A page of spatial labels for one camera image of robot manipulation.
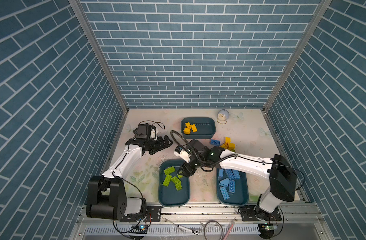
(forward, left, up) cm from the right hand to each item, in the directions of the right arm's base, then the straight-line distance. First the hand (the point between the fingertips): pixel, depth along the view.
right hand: (179, 166), depth 77 cm
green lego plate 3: (-4, +3, -10) cm, 11 cm away
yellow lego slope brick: (+28, -29, -13) cm, 42 cm away
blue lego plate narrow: (-8, -25, -13) cm, 29 cm away
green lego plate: (-4, +8, -11) cm, 14 cm away
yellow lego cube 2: (+36, -1, -9) cm, 37 cm away
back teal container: (+37, -14, -12) cm, 42 cm away
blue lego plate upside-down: (+24, -20, -11) cm, 33 cm away
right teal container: (-9, -33, -13) cm, 36 cm away
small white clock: (+44, -26, -6) cm, 52 cm away
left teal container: (-12, +4, -10) cm, 16 cm away
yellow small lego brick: (+35, -5, -11) cm, 37 cm away
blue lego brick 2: (+2, -28, -11) cm, 30 cm away
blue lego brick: (-4, -29, -12) cm, 32 cm away
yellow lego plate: (+21, -27, -11) cm, 36 cm away
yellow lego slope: (+22, -31, -11) cm, 39 cm away
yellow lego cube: (+31, -1, -10) cm, 32 cm away
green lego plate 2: (+19, -32, -12) cm, 39 cm away
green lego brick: (+2, +7, -12) cm, 14 cm away
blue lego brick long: (+2, -23, -10) cm, 25 cm away
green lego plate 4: (-6, +1, -12) cm, 13 cm away
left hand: (+13, +9, +1) cm, 16 cm away
